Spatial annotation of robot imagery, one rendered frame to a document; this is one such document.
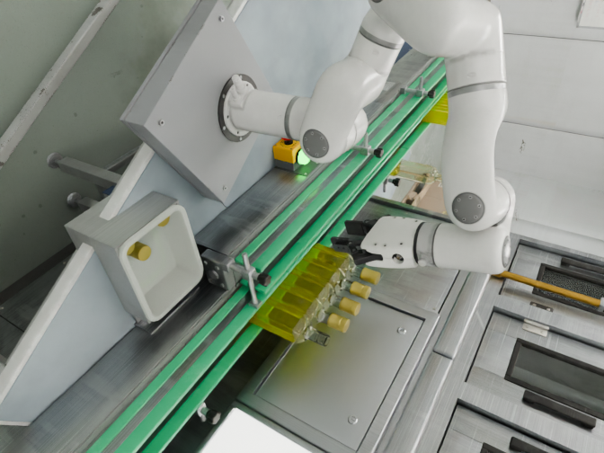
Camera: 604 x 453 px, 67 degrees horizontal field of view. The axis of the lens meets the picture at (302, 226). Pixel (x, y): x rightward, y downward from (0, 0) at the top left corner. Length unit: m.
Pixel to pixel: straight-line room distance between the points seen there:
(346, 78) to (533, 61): 6.18
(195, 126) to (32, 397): 0.62
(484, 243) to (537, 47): 6.20
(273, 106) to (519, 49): 6.06
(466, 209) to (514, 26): 6.23
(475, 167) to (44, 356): 0.84
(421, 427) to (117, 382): 0.66
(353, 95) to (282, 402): 0.72
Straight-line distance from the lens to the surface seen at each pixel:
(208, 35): 1.02
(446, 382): 1.23
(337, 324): 1.10
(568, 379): 1.34
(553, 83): 7.01
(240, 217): 1.20
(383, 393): 1.16
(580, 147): 7.34
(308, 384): 1.18
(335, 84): 0.83
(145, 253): 1.00
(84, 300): 1.03
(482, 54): 0.74
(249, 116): 1.04
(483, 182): 0.68
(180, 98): 0.97
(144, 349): 1.10
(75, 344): 1.07
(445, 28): 0.69
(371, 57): 0.88
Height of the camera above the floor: 1.50
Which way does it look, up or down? 27 degrees down
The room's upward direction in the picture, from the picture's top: 108 degrees clockwise
